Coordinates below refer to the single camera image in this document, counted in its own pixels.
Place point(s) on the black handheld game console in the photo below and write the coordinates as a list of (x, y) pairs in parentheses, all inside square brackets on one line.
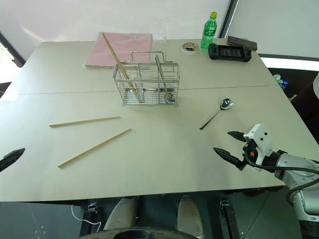
[(229, 51)]

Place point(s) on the black vertical window frame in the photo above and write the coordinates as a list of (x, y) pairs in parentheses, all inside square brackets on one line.
[(228, 17)]

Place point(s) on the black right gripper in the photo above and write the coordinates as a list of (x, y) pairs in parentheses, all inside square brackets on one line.
[(250, 152)]

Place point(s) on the black table leg bracket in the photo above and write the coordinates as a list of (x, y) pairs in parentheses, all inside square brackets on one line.
[(228, 219), (89, 219)]

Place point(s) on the black slanted frame bar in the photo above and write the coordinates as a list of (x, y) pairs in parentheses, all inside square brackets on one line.
[(11, 51)]

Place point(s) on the green plastic bottle yellow cap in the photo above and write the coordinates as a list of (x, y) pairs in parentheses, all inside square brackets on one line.
[(208, 32)]

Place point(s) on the small blue and white items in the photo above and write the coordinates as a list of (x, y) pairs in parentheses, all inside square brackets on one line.
[(281, 81)]

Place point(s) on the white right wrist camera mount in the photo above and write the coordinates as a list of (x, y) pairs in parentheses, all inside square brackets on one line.
[(261, 140)]

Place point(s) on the white tape roll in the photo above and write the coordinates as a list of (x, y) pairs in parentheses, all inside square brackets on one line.
[(189, 47)]

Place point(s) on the pink paper pad in sleeve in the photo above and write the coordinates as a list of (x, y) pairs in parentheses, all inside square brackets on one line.
[(99, 53)]

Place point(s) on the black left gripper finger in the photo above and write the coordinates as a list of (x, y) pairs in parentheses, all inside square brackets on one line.
[(11, 156)]

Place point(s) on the wooden chopstick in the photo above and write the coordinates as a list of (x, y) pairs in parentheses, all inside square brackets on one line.
[(94, 148), (84, 121), (113, 52)]

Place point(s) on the dark brown rectangular box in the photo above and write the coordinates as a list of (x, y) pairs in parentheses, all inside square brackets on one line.
[(242, 42)]

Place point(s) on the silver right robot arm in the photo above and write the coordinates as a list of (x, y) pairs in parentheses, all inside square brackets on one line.
[(296, 161)]

